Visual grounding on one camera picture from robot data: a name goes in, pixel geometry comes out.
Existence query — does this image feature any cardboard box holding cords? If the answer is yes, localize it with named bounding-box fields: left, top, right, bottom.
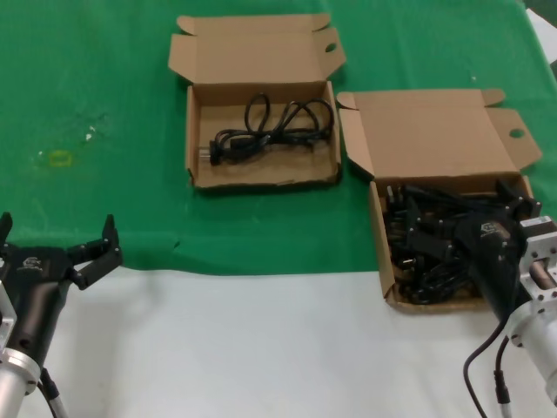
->
left=336, top=88, right=544, bottom=315

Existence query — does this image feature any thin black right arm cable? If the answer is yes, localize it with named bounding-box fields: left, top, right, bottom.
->
left=462, top=320, right=507, bottom=418

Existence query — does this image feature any green table cloth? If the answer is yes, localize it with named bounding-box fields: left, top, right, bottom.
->
left=0, top=0, right=557, bottom=280

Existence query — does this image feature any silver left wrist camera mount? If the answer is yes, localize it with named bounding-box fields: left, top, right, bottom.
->
left=0, top=256, right=19, bottom=350

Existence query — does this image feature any black power cord pile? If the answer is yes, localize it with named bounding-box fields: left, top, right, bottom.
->
left=383, top=182, right=523, bottom=307

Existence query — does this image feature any black cable with metal plug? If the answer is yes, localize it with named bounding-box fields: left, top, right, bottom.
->
left=493, top=337, right=515, bottom=418

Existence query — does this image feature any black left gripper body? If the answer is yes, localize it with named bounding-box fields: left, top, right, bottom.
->
left=0, top=245, right=76, bottom=363

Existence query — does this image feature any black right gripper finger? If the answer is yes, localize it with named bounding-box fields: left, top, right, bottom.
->
left=496, top=178, right=544, bottom=224
left=404, top=194, right=463, bottom=263

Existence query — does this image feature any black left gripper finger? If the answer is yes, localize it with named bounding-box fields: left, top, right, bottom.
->
left=68, top=213, right=124, bottom=292
left=0, top=212, right=14, bottom=250

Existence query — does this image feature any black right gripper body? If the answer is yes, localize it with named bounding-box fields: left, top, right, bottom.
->
left=452, top=214, right=531, bottom=322

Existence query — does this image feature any cardboard box with oval hole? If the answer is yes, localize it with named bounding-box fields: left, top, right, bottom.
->
left=167, top=12, right=348, bottom=191

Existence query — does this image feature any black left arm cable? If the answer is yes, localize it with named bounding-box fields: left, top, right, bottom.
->
left=37, top=367, right=70, bottom=418

